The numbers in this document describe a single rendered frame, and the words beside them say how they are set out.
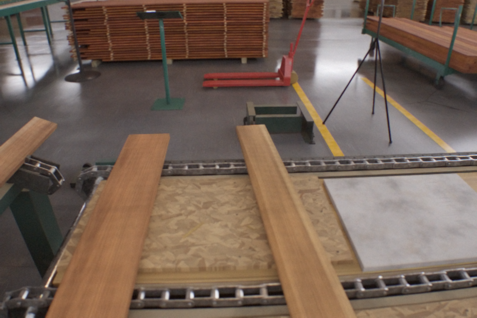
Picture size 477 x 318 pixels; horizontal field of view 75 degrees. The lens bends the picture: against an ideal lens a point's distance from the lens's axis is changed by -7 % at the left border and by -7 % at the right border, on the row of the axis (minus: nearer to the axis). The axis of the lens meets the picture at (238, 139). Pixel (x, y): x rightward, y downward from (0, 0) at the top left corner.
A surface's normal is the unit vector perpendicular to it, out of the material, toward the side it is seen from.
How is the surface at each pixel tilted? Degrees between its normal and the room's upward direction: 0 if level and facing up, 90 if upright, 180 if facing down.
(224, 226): 0
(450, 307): 0
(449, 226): 0
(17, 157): 22
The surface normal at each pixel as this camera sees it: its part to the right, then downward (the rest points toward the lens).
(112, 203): 0.00, -0.88
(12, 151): 0.37, -0.83
